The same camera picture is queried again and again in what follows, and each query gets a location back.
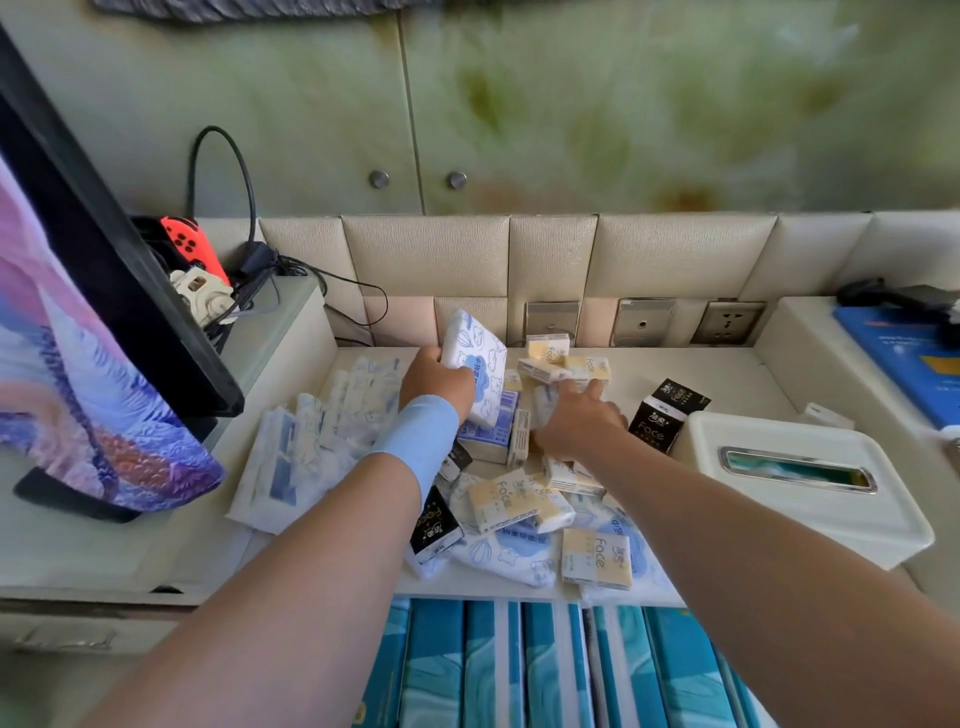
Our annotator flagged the cream padded back panel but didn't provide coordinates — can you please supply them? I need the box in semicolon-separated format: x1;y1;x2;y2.
193;211;960;351

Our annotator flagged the light blue wristband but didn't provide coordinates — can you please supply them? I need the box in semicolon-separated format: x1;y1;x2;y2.
366;394;461;513

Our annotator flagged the row of clear-wrapped white packs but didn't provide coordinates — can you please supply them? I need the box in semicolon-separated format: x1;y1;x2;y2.
225;355;404;536

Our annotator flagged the black power adapter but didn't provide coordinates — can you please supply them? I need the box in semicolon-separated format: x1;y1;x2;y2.
238;240;280;279

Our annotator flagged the person's right forearm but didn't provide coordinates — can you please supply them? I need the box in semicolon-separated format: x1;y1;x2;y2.
553;426;960;728

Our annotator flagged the white blue-print tissue pack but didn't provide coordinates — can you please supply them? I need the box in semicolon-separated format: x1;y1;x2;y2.
447;523;561;589
576;495;678;603
441;308;509;429

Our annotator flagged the black tissue packet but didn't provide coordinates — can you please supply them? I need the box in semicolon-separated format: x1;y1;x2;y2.
438;440;474;483
627;396;688;456
651;378;712;421
409;485;465;566

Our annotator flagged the pile of cream tissue packets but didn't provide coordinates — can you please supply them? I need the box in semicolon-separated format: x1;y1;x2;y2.
468;333;635;592

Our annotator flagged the black cable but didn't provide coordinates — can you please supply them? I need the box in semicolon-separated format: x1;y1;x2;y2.
186;125;390;348

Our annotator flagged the row of teal tissue boxes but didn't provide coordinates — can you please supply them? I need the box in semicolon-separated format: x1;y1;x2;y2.
351;598;762;728

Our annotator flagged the silver wall socket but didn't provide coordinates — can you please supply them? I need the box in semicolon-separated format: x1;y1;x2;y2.
522;300;582;345
609;298;677;348
690;300;768;347

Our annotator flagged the person's left forearm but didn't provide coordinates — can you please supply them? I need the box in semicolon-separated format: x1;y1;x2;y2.
78;453;423;728

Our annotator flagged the colourful patterned cloth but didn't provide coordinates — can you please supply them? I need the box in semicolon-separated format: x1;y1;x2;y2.
0;153;226;514

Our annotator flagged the red game controller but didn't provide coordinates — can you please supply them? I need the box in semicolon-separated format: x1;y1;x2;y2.
159;216;231;287

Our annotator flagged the person's left hand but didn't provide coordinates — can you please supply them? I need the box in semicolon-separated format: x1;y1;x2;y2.
399;346;478;426

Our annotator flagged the marbled green cabinet door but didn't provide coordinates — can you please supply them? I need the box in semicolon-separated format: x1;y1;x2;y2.
0;0;423;219
399;0;960;217

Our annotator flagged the white plug adapter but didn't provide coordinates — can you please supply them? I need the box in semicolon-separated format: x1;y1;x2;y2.
169;267;239;328

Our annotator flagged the blue flat box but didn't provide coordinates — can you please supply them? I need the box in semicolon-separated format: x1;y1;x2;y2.
832;304;960;431

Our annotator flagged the white tissue box holder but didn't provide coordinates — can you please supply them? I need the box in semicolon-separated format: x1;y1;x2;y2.
669;410;936;572

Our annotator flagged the small white tissue packet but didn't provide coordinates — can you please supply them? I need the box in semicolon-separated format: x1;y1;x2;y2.
533;384;563;431

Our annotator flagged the black monitor stand base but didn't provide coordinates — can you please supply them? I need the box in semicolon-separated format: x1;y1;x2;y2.
12;467;142;525

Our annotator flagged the person's right hand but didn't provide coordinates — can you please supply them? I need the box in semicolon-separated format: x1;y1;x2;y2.
532;378;629;461

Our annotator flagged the blue tissue box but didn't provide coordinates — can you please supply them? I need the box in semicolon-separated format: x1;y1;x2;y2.
456;390;521;465

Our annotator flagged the black framed monitor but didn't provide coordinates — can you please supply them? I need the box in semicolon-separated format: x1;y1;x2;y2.
0;22;246;444

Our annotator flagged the grey striped cloth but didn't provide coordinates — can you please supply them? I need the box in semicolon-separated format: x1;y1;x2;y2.
91;0;445;24

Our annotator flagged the black device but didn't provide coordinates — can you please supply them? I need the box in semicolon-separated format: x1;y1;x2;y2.
835;278;960;325

